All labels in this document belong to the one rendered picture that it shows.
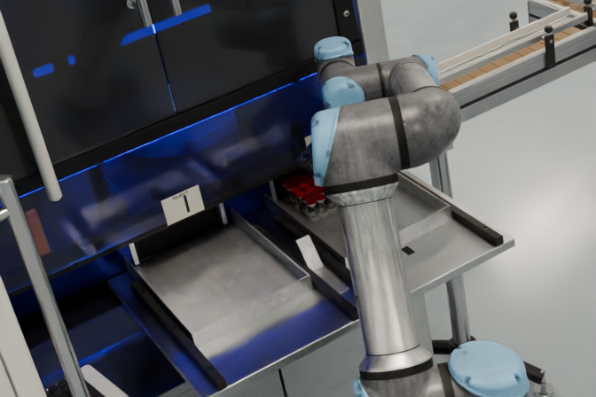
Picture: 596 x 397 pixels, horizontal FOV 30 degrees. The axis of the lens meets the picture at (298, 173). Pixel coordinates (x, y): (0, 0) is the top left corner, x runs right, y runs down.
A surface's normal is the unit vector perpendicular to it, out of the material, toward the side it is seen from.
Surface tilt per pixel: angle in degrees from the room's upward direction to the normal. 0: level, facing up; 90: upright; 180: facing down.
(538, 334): 0
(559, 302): 0
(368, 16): 90
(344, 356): 90
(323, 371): 90
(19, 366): 90
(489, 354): 8
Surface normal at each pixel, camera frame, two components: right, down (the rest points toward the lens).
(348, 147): -0.06, 0.08
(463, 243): -0.18, -0.85
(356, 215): -0.40, 0.10
